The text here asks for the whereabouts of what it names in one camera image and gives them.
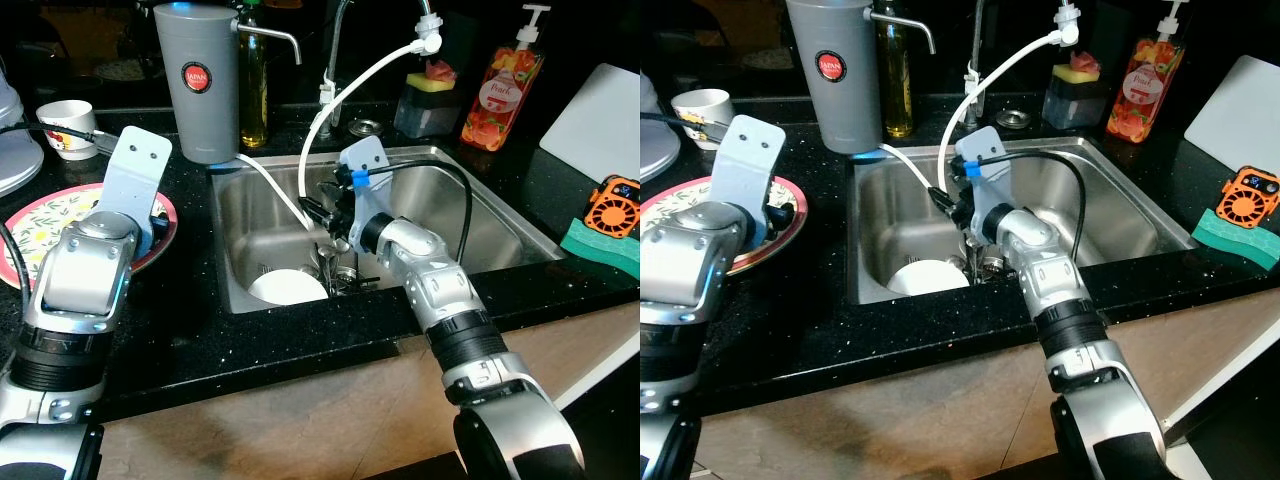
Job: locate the white bowl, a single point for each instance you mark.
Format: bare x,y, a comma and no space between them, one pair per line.
288,288
925,280

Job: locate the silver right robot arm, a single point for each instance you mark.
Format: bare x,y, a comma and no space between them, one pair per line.
470,340
1080,340

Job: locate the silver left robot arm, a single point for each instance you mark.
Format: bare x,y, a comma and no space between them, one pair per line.
685,290
70,300

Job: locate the white round kitchen appliance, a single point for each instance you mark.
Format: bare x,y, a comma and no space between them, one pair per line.
658,140
15,150

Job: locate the floral plate with pink rim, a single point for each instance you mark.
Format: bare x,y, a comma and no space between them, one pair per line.
680,200
50,225

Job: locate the yellow oil glass bottle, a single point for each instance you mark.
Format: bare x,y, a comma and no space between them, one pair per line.
896,95
253,100

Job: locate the sponge holder with yellow sponge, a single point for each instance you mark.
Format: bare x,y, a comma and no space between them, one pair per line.
427,108
1074,100

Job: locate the grey water filter dispenser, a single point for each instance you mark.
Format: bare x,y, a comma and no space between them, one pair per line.
195,100
833,100

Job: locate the white cup with fruit print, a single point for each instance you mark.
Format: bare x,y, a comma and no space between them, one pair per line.
65,128
702,110

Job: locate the stainless steel sink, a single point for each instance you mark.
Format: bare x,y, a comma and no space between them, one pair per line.
480,220
1110,210

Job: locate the chrome sink faucet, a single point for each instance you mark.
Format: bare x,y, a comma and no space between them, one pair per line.
977,60
333,60

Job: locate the orange black small fan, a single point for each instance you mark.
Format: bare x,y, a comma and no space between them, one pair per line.
610,212
1245,200

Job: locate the green sponge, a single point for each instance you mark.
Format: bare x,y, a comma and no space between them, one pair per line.
600,250
1235,242

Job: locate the peach dish soap pump bottle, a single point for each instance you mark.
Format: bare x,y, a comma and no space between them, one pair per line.
1145,95
500,105

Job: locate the white cutting board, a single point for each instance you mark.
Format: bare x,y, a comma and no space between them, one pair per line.
595,125
1235,115

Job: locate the brown cabinet front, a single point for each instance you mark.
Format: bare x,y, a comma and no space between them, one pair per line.
300,430
900,420

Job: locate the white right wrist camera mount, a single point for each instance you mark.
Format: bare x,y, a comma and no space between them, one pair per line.
368,200
985,190

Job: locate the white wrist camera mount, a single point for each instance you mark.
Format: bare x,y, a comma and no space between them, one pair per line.
985,190
368,200
750,170
135,180

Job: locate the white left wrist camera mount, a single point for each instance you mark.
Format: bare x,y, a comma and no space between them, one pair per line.
750,170
135,180

